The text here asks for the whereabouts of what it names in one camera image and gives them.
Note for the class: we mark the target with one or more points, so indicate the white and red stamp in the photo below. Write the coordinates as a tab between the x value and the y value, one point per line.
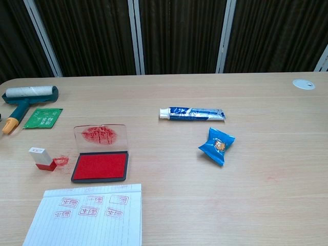
41	156

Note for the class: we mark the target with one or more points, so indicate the blue white toothpaste tube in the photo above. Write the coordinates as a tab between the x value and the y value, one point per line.
192	114

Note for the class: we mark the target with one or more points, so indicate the blue snack packet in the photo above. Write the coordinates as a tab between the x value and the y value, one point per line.
216	146

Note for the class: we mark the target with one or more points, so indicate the red ink pad case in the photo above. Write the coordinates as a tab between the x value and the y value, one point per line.
100	166

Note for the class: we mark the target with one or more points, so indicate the dark partition panel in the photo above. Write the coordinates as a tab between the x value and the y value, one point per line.
276	33
15	38
89	38
179	38

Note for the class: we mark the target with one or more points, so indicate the green sachet packet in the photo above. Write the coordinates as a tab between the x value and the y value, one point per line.
43	119

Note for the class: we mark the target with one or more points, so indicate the white lined paper sheet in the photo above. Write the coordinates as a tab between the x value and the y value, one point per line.
89	225

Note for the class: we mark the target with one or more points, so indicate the teal lint roller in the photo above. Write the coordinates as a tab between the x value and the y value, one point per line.
30	92

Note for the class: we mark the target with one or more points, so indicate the grey partition post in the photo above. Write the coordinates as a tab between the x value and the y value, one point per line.
226	38
323	61
43	38
135	38

